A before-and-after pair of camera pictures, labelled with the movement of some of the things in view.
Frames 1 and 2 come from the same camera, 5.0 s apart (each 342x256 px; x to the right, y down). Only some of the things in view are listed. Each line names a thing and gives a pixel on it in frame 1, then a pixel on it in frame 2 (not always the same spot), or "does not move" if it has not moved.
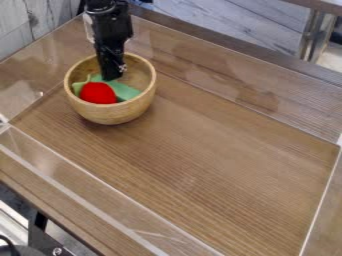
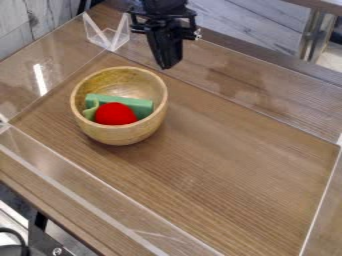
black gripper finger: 118,66 -> 172,48
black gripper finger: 106,61 -> 159,42
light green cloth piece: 76,87 -> 90,113
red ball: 98,92 -> 114,113
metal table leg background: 318,35 does not move
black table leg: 36,229 does not move
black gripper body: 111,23 -> 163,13
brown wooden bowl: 139,77 -> 127,81
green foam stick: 123,90 -> 142,106
